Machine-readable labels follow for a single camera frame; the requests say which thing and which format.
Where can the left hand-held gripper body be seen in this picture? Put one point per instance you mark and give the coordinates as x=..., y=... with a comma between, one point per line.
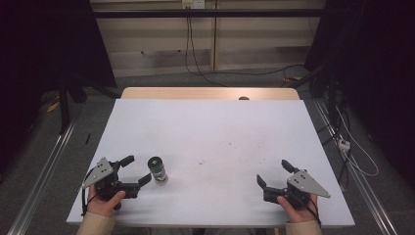
x=106, y=182

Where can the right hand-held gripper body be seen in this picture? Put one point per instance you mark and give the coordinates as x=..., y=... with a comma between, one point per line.
x=306, y=184

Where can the spice jar with green lid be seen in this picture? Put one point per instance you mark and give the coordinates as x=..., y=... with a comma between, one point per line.
x=158, y=171

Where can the person's left hand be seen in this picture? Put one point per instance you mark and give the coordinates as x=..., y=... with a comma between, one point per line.
x=101, y=207

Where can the person's right hand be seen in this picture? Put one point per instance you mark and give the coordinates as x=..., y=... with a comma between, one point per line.
x=301, y=214

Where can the small black stick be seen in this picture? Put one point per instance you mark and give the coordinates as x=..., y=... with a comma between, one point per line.
x=87, y=139

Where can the white power strip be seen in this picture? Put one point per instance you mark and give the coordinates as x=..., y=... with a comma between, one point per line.
x=344, y=145

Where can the white table board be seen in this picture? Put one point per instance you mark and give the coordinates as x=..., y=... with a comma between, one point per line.
x=212, y=137

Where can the dark round table grommet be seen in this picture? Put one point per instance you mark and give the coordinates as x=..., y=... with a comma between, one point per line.
x=243, y=98

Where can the black metal stand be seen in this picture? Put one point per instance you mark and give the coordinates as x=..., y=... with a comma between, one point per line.
x=63, y=107

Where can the wooden table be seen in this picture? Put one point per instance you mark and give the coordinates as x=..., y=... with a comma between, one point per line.
x=195, y=93

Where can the black curtain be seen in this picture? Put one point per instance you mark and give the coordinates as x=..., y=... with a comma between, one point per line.
x=39, y=49
x=375, y=65

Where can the black horizontal metal bar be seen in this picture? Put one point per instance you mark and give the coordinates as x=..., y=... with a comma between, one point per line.
x=208, y=13

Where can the aluminium floor rail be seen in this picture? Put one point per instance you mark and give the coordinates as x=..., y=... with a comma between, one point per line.
x=362, y=189
x=39, y=182

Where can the wooden wall strip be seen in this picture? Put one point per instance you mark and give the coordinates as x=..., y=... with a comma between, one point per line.
x=214, y=36

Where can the white wall socket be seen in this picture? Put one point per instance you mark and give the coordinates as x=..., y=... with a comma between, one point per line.
x=193, y=3

